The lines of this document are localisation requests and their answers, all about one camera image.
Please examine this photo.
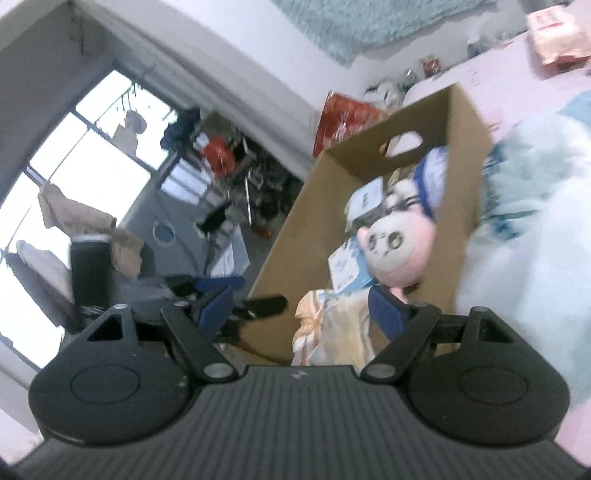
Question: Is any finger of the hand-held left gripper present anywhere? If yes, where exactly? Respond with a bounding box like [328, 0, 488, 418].
[230, 296, 289, 321]
[193, 274, 247, 302]

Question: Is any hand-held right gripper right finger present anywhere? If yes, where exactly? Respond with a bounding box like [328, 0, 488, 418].
[361, 285, 516, 384]

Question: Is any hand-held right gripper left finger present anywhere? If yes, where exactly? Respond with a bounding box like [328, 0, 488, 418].
[85, 285, 235, 383]

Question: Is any white barcode packet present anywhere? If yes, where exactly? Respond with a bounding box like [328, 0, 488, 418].
[314, 291, 376, 367]

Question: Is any orange striped cloth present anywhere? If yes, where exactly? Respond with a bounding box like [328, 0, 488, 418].
[292, 291, 324, 365]

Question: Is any blue face mask box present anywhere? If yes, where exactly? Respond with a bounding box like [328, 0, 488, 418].
[328, 240, 376, 294]

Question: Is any pink plush toy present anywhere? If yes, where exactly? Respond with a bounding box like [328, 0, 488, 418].
[356, 185, 437, 303]

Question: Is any brown cardboard box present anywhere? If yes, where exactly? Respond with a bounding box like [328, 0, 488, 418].
[240, 84, 497, 367]

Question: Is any blue white tissue pack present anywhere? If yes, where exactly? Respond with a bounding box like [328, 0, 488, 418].
[413, 145, 450, 217]

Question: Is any beige hanging cloth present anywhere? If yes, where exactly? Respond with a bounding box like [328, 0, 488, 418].
[37, 184, 145, 280]

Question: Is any wheelchair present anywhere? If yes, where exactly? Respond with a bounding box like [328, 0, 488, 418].
[226, 134, 305, 232]

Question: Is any red plastic bag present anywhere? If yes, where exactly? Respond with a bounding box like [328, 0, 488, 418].
[201, 138, 236, 176]

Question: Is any window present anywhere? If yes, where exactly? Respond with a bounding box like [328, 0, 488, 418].
[0, 69, 178, 370]

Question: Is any white blue plastic bag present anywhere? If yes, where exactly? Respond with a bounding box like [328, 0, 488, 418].
[455, 90, 591, 407]

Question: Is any dark hanging garment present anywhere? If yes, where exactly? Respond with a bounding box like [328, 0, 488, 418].
[161, 107, 201, 151]

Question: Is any red gift bag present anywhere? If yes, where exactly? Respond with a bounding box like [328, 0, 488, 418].
[312, 91, 384, 158]

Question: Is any white curtain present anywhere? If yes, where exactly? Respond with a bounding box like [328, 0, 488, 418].
[69, 0, 324, 176]

